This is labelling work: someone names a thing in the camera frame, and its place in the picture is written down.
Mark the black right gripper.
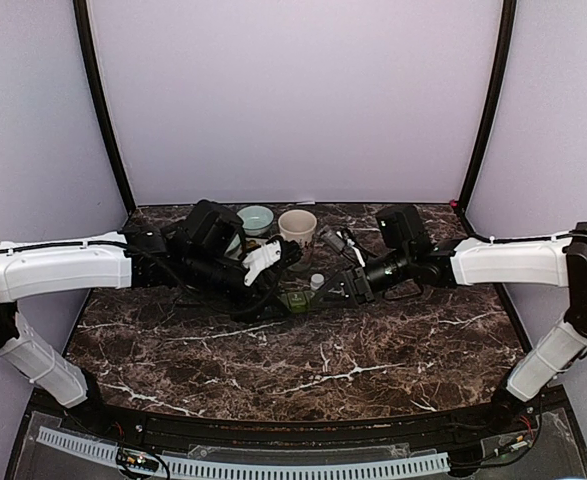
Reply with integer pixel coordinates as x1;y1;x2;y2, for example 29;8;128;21
311;246;413;308

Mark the white pill bottle orange label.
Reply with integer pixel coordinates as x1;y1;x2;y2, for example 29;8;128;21
310;273;325;291

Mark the green weekly pill organizer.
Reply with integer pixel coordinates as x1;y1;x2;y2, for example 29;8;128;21
279;290;315;314

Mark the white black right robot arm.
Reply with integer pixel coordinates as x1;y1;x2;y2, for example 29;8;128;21
310;204;587;434

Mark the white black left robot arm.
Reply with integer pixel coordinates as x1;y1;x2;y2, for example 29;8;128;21
0;229;299;436

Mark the beige printed ceramic mug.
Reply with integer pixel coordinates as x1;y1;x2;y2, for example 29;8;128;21
277;209;317;273

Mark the celadon ceramic bowl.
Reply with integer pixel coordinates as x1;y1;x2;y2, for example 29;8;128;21
237;205;274;237

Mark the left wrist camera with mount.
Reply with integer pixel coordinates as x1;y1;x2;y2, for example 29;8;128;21
241;236;302;287

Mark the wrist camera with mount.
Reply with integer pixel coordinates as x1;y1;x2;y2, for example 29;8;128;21
241;236;302;287
320;226;366;267

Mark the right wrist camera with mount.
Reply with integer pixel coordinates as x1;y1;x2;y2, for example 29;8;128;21
320;226;366;267

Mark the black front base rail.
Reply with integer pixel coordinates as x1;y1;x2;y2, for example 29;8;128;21
27;389;564;454

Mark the white slotted cable duct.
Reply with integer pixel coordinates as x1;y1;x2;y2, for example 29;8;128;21
35;427;451;479

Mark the black right frame post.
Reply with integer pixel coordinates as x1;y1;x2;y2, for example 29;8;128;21
457;0;517;212

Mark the black frame post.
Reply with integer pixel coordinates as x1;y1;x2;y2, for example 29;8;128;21
72;0;137;216
457;0;517;212

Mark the black left frame post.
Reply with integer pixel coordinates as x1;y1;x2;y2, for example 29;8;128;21
72;0;137;216

